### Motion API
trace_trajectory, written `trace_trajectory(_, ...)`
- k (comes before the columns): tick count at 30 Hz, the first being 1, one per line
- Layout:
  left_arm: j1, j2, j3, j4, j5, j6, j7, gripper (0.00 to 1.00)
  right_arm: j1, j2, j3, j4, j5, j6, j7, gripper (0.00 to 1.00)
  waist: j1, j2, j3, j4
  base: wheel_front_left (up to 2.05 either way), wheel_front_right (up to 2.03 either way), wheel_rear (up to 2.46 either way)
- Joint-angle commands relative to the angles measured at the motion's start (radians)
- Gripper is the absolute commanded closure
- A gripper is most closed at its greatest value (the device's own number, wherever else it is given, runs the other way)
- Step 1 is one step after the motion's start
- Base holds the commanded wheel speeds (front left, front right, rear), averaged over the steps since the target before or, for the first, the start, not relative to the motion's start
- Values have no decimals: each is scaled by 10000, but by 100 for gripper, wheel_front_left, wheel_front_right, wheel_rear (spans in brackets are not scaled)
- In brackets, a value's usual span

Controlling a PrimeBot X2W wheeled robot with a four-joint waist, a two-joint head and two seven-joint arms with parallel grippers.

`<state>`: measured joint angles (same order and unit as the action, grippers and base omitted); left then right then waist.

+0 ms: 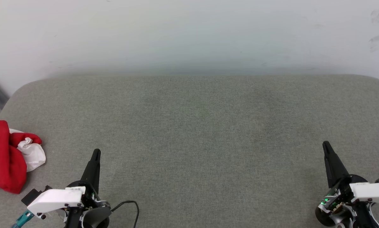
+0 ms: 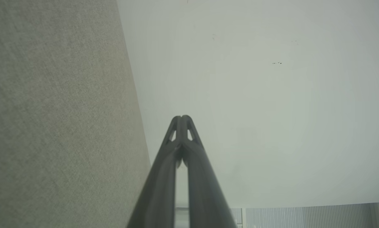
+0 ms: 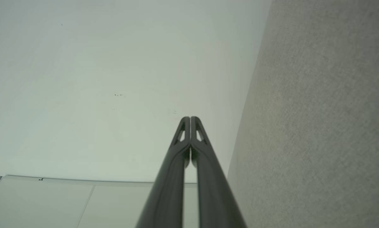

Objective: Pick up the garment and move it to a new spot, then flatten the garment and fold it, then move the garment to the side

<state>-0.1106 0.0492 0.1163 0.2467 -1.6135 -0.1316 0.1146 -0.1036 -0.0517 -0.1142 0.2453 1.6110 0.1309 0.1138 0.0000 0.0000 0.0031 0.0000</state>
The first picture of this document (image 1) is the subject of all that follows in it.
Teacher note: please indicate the red and white shirt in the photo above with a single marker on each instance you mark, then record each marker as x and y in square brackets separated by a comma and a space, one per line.
[3, 158]

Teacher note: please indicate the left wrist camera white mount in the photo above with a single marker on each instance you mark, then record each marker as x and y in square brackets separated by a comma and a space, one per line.
[55, 199]

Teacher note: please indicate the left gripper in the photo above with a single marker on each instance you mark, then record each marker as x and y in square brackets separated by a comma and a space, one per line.
[96, 215]

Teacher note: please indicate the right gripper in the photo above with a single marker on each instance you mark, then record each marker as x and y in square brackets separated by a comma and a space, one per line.
[335, 205]

